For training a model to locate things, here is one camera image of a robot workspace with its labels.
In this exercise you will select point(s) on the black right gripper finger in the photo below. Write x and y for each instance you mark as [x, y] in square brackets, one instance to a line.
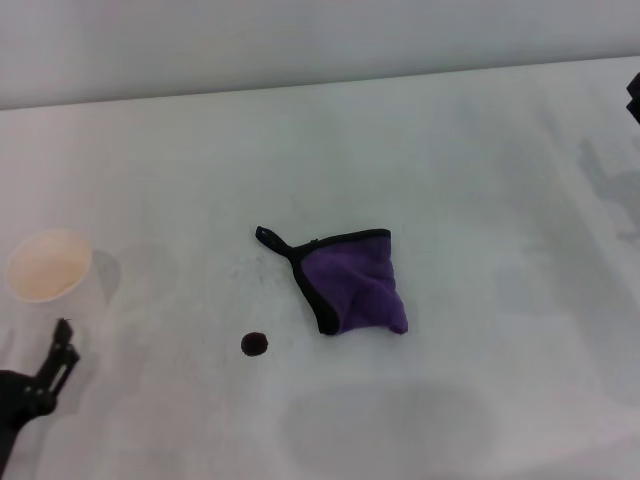
[635, 97]

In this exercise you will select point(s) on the white paper cup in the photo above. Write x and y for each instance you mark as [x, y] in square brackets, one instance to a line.
[50, 265]

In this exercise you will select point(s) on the black water stain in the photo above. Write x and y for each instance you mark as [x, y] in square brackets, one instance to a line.
[254, 344]

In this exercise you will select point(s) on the purple rag with black trim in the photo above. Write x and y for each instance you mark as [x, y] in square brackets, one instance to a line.
[350, 280]

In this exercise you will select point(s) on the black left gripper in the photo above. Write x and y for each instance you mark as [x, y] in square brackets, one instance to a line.
[20, 395]

